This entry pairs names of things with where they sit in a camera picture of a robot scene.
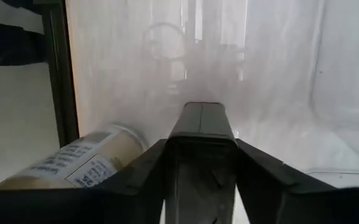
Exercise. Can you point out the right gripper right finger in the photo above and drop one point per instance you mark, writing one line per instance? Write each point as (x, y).
(260, 171)

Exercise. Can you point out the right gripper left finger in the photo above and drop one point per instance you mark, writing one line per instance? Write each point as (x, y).
(151, 168)

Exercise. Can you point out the black square spice jar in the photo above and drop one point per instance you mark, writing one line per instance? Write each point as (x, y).
(202, 121)

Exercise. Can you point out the white lid spice jar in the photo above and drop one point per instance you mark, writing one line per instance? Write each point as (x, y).
(73, 161)

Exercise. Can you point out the clear plastic bin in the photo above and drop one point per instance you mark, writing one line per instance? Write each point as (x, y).
(291, 77)

